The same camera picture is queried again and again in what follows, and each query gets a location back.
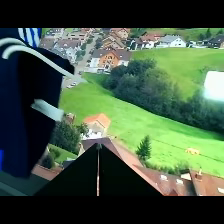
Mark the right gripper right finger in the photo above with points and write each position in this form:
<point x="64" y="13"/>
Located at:
<point x="123" y="178"/>

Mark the navy blue garment white stripes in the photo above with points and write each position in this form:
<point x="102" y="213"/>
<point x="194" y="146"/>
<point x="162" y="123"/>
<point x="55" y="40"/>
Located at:
<point x="23" y="110"/>

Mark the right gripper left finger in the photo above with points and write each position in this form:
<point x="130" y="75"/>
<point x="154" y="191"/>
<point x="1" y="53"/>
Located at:
<point x="78" y="176"/>

